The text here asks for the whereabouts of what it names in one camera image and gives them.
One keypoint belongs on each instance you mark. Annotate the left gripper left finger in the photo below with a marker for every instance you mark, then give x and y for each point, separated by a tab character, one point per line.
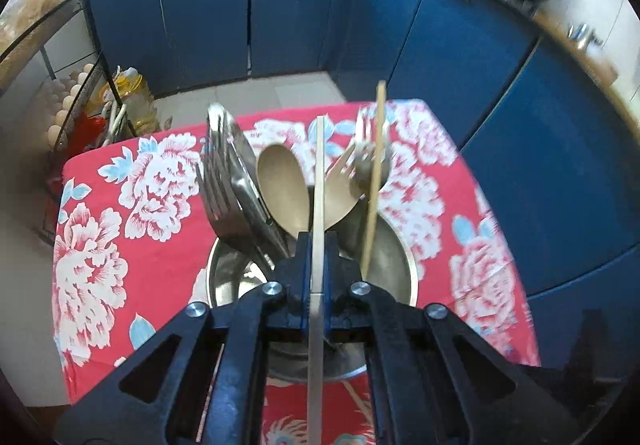
201	378

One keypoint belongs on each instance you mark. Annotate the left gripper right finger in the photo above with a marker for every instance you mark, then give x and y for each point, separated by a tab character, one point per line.
433	380

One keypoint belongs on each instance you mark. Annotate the white plastic chopstick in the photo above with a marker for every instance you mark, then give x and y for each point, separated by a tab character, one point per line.
316	302

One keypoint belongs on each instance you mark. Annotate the beige plastic spoon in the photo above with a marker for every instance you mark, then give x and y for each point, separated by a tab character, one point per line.
283	187

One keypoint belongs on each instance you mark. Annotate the beige plastic fork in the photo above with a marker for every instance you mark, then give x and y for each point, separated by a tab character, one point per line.
341	192

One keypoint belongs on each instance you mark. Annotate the stainless steel tongs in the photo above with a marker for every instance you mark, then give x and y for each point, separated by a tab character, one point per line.
235	208

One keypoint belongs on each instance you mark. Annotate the blue kitchen cabinets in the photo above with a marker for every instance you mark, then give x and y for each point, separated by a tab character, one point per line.
559	165

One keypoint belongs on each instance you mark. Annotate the stainless steel pot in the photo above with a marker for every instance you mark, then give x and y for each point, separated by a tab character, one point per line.
229	274

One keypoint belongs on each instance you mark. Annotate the red floral tablecloth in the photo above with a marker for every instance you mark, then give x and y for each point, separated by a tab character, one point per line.
132	243

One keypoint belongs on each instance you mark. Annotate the yellow oil bottle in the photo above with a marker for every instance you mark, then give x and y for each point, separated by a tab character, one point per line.
134	92

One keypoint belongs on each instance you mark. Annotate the black metal rack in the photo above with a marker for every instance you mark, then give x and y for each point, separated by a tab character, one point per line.
32	191

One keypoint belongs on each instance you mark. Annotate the egg tray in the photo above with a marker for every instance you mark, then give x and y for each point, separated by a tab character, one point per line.
64	104

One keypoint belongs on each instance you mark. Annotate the steel kettle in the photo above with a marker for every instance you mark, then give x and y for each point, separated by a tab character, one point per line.
583	36

